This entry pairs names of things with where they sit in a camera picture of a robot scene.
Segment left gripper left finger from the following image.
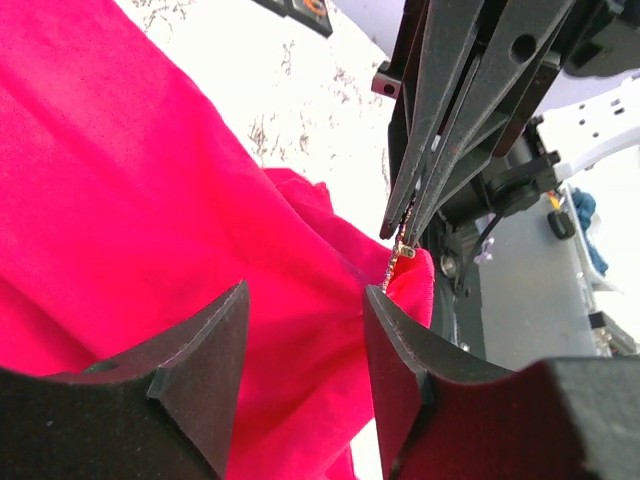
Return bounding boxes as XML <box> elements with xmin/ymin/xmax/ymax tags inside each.
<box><xmin>1</xmin><ymin>282</ymin><xmax>249</xmax><ymax>479</ymax></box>

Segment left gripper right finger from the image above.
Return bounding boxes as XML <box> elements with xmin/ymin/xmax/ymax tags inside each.
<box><xmin>364</xmin><ymin>286</ymin><xmax>639</xmax><ymax>479</ymax></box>

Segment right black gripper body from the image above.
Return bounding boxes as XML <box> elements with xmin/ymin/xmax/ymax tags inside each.
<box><xmin>373</xmin><ymin>1</ymin><xmax>620</xmax><ymax>225</ymax></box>

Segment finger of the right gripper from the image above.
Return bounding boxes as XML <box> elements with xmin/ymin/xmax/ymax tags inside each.
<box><xmin>380</xmin><ymin>1</ymin><xmax>483</xmax><ymax>239</ymax></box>
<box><xmin>405</xmin><ymin>1</ymin><xmax>573</xmax><ymax>245</ymax></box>

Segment round orange brooch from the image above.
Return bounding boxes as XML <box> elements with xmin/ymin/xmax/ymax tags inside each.
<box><xmin>303</xmin><ymin>0</ymin><xmax>327</xmax><ymax>17</ymax></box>

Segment red t-shirt garment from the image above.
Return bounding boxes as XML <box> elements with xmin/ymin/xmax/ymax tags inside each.
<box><xmin>0</xmin><ymin>0</ymin><xmax>436</xmax><ymax>480</ymax></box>

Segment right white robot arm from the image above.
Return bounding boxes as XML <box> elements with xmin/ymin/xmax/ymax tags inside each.
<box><xmin>373</xmin><ymin>1</ymin><xmax>639</xmax><ymax>246</ymax></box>

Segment white laundry basket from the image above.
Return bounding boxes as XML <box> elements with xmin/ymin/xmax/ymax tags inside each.
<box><xmin>561</xmin><ymin>182</ymin><xmax>624</xmax><ymax>294</ymax></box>

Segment black metal base rail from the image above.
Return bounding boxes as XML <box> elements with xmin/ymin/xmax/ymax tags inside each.
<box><xmin>429</xmin><ymin>184</ymin><xmax>640</xmax><ymax>371</ymax></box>

